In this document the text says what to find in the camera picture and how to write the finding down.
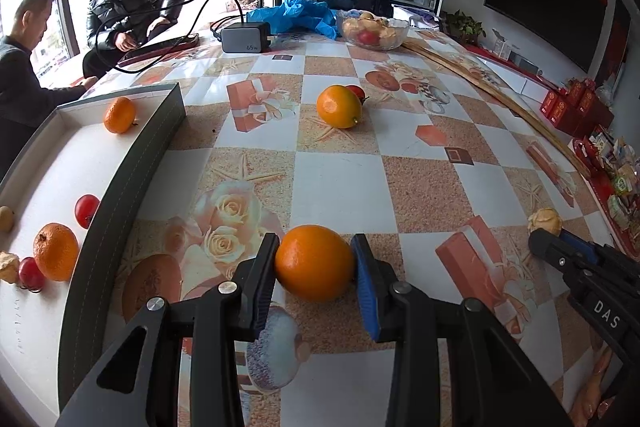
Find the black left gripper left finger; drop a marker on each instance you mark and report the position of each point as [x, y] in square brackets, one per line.
[136, 380]

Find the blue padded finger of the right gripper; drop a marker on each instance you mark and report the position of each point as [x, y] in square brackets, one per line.
[575, 241]

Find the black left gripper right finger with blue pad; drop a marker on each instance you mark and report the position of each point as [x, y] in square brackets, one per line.
[492, 382]

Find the beige walnut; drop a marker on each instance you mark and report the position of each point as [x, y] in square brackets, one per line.
[9, 264]
[547, 219]

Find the orange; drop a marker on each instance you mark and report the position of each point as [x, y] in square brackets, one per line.
[339, 107]
[314, 264]

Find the snack packets pile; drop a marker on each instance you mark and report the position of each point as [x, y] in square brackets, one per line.
[613, 165]

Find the red gift boxes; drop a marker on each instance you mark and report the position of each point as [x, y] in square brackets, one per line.
[576, 110]

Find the large mandarin in tray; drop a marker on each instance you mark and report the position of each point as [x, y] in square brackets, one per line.
[55, 251]

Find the red fruit in tray lower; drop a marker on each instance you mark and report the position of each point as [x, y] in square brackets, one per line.
[30, 276]

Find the red fruit in tray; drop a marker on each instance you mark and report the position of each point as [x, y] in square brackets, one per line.
[85, 209]
[30, 276]

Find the red fruit in tray upper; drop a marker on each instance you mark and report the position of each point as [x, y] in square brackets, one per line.
[85, 209]

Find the beige walnut in tray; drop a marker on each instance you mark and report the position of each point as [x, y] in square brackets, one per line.
[9, 264]

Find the long wooden stick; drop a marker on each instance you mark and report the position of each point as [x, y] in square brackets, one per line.
[478, 81]

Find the grey tray box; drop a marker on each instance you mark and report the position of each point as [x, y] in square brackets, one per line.
[51, 339]

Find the small yellow longan in tray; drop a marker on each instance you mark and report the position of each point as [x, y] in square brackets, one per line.
[6, 219]

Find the potted green plant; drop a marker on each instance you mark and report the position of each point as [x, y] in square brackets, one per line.
[461, 27]

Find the mandarin at tray far end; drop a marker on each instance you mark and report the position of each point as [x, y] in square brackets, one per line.
[119, 116]

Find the small red fruit on table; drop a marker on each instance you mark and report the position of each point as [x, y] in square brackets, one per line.
[358, 91]

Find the orange on table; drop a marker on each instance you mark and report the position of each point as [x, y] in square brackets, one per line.
[339, 107]

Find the man in dark sweater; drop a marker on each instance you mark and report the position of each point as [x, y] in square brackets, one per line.
[24, 104]

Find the dark tablet on table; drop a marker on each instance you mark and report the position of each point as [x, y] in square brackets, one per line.
[159, 49]

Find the glass fruit bowl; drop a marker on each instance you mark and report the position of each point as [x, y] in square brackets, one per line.
[377, 33]

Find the grey power adapter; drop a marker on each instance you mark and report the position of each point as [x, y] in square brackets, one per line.
[248, 37]

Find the blue plastic bag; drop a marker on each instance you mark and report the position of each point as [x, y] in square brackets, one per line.
[293, 15]

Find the person in black puffer jacket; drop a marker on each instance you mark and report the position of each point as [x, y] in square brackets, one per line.
[116, 27]

